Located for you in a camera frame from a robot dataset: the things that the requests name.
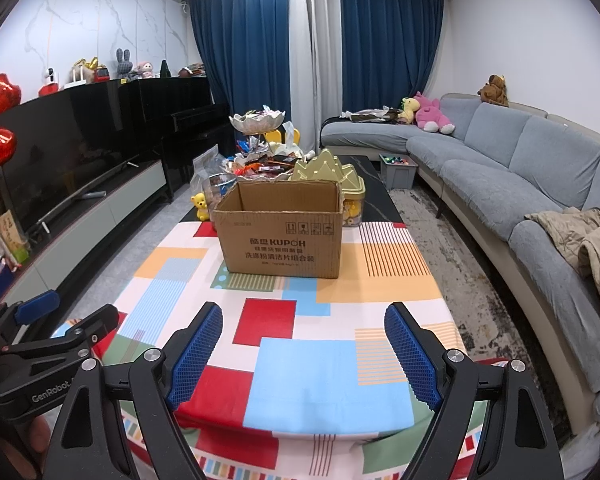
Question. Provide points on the white plastic bag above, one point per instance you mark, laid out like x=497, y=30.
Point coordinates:
x=289, y=126

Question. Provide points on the clear plastic bag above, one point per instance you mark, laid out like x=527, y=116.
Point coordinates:
x=205, y=160

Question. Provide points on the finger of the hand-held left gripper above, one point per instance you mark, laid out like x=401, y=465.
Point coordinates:
x=35, y=307
x=100, y=322

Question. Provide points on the gold ribbon ornament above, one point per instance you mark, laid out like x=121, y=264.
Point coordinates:
x=90, y=62

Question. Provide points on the blue curtain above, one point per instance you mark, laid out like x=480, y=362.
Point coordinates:
x=390, y=40
x=245, y=50

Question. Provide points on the grey television cabinet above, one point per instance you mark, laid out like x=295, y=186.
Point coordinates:
x=105, y=215

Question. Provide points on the grey rabbit plush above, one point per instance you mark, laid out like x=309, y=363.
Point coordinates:
x=125, y=65

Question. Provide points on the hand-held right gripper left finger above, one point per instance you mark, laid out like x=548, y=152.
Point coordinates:
x=195, y=355

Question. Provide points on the brown plush bear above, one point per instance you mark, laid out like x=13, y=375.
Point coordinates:
x=494, y=91

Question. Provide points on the grey remote control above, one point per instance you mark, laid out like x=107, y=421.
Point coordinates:
x=95, y=194

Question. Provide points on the brown cardboard box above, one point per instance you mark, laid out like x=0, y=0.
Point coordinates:
x=280, y=240

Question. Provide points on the brown items on piano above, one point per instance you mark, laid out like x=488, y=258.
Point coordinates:
x=192, y=70

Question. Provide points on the brown patterned cloth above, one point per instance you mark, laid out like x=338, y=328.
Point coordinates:
x=375, y=115

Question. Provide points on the black piano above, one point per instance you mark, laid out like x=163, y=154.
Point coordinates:
x=180, y=105

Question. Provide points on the white security camera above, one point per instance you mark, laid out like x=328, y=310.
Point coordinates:
x=51, y=75

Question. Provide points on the grey storage bin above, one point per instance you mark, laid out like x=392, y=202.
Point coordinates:
x=399, y=172

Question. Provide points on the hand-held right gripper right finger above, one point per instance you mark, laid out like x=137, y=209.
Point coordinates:
x=412, y=355

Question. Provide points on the pink plush doll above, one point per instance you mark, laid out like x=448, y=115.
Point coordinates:
x=144, y=70

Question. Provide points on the yellow bear toy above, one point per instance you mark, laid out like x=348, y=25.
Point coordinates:
x=200, y=206

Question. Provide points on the curved black television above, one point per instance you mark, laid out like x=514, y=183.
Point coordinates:
x=70, y=145

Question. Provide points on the two-tier shell snack stand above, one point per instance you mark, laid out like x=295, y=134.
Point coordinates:
x=257, y=121

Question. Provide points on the yellow plush toy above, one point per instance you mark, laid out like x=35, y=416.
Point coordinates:
x=409, y=110

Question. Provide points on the person's left hand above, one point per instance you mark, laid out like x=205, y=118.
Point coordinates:
x=22, y=445

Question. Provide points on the yellow paper gift bag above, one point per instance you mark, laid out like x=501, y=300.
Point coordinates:
x=10, y=235

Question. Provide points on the pink plush toy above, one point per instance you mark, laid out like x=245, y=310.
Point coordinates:
x=432, y=115

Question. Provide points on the gold-lidded clear snack container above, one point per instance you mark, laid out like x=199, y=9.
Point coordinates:
x=330, y=172

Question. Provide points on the white sheer curtain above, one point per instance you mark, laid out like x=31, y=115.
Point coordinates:
x=315, y=50

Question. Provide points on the grey patterned rug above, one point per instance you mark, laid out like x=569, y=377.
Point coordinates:
x=470, y=270

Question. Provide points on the white router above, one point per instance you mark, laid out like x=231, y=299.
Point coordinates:
x=78, y=76

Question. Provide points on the colourful patchwork tablecloth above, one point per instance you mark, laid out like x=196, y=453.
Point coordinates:
x=305, y=370

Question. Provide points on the black metronome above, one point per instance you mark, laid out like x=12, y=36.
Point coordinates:
x=164, y=70

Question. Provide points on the red gift box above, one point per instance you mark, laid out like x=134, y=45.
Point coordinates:
x=101, y=76

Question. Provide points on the pile of assorted snacks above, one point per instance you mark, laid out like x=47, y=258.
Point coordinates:
x=265, y=165

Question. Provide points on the grey curved sofa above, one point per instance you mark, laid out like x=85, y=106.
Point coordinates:
x=505, y=160

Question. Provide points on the small yellow chair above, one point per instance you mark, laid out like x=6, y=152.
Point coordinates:
x=274, y=136
x=293, y=136

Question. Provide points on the beige blanket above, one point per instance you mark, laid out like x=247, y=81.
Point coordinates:
x=575, y=240

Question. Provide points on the red toy base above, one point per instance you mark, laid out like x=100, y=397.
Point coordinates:
x=48, y=90

